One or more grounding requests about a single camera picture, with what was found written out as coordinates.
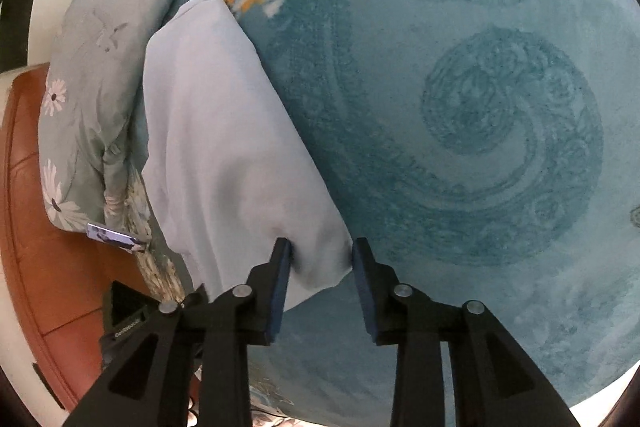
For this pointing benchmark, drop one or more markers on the small blue white tag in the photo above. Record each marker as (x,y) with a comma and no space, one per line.
(112,238)

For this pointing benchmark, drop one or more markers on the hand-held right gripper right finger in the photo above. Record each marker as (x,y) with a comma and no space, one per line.
(361,287)

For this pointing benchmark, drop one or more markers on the white printed shirt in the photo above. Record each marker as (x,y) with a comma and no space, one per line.
(225,147)

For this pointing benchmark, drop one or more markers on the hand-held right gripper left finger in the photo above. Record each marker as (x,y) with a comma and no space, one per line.
(283,287)

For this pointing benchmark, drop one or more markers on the floral bed sheet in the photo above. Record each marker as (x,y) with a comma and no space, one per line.
(272,404)

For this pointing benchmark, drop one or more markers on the grey-green daisy print pillow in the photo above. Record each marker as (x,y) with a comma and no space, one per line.
(90,82)

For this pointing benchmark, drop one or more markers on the orange leather headboard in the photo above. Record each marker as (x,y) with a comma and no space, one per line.
(45,217)

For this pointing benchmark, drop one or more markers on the teal patterned blanket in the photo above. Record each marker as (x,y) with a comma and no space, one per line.
(450,107)

